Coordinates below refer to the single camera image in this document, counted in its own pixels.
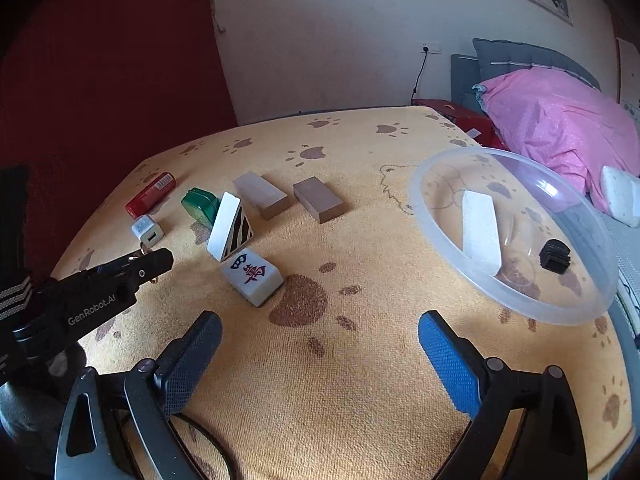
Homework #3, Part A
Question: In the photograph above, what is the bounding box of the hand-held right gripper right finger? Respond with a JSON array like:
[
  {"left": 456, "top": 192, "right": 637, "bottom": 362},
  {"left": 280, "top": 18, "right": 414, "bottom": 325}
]
[{"left": 418, "top": 310, "right": 587, "bottom": 480}]

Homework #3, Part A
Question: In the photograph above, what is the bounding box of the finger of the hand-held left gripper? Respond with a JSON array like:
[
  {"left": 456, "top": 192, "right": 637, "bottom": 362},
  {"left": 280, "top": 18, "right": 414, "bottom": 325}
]
[{"left": 82, "top": 247, "right": 175, "bottom": 289}]

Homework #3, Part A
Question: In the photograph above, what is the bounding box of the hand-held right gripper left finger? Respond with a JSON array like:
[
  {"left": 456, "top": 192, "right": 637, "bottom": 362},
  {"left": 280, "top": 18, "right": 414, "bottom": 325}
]
[{"left": 54, "top": 310, "right": 223, "bottom": 480}]

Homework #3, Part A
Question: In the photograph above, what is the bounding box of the white USB charger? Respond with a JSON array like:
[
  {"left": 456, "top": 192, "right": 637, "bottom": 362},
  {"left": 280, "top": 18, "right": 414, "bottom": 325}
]
[{"left": 131, "top": 215, "right": 165, "bottom": 248}]

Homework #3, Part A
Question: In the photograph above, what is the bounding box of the green plastic case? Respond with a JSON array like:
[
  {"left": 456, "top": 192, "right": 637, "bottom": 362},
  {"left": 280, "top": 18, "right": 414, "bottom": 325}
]
[{"left": 181, "top": 187, "right": 222, "bottom": 228}]

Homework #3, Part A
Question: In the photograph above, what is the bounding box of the white zebra striped wedge block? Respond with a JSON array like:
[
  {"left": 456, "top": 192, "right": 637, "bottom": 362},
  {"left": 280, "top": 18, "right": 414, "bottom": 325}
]
[{"left": 207, "top": 191, "right": 256, "bottom": 263}]

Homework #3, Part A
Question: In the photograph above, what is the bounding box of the white mahjong tile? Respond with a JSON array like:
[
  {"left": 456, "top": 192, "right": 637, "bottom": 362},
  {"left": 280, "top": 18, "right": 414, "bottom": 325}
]
[{"left": 221, "top": 249, "right": 285, "bottom": 308}]

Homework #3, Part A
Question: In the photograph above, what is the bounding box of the dark wooden block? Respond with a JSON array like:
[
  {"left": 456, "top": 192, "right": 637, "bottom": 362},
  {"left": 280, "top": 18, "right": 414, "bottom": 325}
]
[{"left": 292, "top": 177, "right": 346, "bottom": 224}]

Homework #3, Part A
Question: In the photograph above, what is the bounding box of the clear plastic bowl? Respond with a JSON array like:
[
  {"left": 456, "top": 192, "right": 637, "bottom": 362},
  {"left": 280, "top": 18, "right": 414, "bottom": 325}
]
[{"left": 409, "top": 147, "right": 621, "bottom": 324}]

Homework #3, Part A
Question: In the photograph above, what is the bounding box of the person's left forearm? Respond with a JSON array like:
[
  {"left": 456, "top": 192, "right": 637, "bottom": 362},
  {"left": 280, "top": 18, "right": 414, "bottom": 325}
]
[{"left": 0, "top": 164, "right": 34, "bottom": 323}]

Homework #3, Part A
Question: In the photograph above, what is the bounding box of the person's left hand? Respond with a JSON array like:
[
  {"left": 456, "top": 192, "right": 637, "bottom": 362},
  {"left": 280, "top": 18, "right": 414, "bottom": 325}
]
[{"left": 0, "top": 344, "right": 87, "bottom": 461}]

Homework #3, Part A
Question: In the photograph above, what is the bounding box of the red box with barcode label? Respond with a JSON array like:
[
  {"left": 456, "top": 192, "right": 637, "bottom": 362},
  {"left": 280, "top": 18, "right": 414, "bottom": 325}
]
[{"left": 125, "top": 172, "right": 177, "bottom": 219}]

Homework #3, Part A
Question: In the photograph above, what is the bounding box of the yellow paw print blanket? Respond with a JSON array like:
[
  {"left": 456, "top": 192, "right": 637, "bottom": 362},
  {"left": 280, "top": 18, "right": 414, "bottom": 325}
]
[{"left": 50, "top": 105, "right": 633, "bottom": 480}]

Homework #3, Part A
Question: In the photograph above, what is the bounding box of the light wooden block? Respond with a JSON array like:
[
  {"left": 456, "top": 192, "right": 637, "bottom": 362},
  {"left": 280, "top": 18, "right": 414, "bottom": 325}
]
[{"left": 232, "top": 172, "right": 292, "bottom": 221}]

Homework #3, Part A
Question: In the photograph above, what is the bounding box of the white rectangular block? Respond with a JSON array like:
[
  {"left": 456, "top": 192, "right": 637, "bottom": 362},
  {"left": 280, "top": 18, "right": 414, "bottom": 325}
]
[{"left": 461, "top": 190, "right": 503, "bottom": 277}]

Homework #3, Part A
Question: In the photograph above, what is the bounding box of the black ribbed plastic cap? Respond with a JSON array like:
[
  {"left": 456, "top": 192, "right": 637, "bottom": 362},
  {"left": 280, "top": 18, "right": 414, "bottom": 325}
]
[{"left": 539, "top": 239, "right": 573, "bottom": 273}]

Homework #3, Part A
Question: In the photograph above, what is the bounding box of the red curtain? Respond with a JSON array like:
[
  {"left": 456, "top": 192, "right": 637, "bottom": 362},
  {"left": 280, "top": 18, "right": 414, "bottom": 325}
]
[{"left": 0, "top": 0, "right": 238, "bottom": 281}]

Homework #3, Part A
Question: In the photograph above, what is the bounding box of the red plastic bag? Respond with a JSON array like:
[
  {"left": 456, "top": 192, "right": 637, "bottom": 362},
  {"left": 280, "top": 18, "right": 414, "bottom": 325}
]
[{"left": 465, "top": 115, "right": 511, "bottom": 152}]

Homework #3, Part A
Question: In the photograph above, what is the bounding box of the white dotted pillow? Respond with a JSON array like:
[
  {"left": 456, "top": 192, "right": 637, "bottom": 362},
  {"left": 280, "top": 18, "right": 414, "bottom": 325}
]
[{"left": 599, "top": 165, "right": 640, "bottom": 228}]

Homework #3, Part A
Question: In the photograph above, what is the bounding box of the red cardboard box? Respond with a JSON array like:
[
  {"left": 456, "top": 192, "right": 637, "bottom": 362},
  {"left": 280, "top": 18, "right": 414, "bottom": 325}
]
[{"left": 414, "top": 98, "right": 493, "bottom": 133}]

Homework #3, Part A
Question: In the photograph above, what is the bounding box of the pink dotted quilt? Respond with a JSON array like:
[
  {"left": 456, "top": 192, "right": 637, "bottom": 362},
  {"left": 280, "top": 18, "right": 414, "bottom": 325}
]
[{"left": 475, "top": 66, "right": 640, "bottom": 211}]

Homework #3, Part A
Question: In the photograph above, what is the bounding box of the grey padded headboard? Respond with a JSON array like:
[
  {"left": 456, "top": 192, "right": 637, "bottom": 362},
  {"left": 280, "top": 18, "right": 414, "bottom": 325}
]
[{"left": 450, "top": 37, "right": 603, "bottom": 111}]

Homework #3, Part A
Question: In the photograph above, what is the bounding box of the light wooden wardrobe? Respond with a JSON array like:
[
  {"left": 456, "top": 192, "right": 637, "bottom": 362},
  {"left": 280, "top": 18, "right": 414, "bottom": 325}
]
[{"left": 612, "top": 37, "right": 640, "bottom": 121}]

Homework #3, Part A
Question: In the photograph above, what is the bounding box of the thin black cable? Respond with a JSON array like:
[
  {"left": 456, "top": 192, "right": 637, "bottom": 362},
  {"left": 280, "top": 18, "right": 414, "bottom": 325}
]
[{"left": 170, "top": 412, "right": 241, "bottom": 480}]

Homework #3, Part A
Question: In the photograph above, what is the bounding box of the black power cable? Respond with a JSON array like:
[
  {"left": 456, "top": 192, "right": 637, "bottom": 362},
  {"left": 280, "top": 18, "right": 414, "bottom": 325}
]
[{"left": 411, "top": 50, "right": 428, "bottom": 106}]

